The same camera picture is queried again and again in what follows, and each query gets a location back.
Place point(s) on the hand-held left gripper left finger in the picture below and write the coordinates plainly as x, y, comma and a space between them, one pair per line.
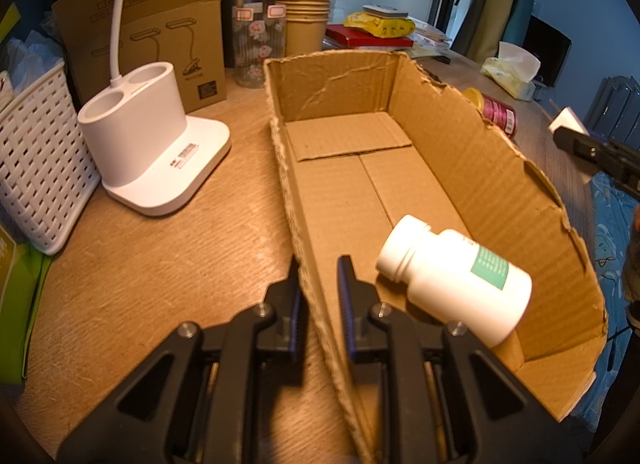
298, 316

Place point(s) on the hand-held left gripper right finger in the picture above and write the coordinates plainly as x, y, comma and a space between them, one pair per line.
345, 314

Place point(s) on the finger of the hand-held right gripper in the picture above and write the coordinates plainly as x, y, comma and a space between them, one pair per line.
595, 151

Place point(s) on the white charger plug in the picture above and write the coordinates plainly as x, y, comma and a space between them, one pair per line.
567, 121

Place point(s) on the red can with gold lid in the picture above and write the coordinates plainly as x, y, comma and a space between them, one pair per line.
497, 113

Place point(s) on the white pill bottle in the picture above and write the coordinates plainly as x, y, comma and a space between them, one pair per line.
450, 279

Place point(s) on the brown cardboard box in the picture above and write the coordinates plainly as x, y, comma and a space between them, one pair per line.
340, 194

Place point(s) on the grey radiator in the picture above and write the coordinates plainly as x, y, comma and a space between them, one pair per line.
612, 103

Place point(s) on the blue patterned cloth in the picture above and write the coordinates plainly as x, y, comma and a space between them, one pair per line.
612, 244

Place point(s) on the black monitor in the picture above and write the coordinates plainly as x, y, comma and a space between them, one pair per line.
545, 48

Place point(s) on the yellow tissue pack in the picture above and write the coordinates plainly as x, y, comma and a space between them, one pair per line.
505, 76

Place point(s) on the pile of white booklets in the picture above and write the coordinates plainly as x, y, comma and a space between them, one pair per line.
430, 36

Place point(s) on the white desk lamp base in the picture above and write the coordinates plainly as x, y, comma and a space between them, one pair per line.
165, 163

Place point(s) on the yellow snack packet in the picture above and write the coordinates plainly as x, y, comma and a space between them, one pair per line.
385, 26

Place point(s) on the small grey box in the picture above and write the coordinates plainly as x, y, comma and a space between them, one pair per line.
385, 10

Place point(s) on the red book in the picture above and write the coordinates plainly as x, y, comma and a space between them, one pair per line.
350, 37

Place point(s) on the floral print drinking glass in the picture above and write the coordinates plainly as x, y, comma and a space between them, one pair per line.
252, 48

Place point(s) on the stack of brown paper cups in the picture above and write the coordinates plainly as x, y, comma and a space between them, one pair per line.
305, 33

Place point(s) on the green bag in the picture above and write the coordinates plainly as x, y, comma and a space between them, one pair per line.
15, 294

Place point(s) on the white woven plastic basket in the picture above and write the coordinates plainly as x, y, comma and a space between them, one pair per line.
35, 168

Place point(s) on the brown lamp packaging carton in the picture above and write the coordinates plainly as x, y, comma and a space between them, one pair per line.
165, 8

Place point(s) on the clear plastic bag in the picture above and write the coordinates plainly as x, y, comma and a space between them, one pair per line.
30, 58

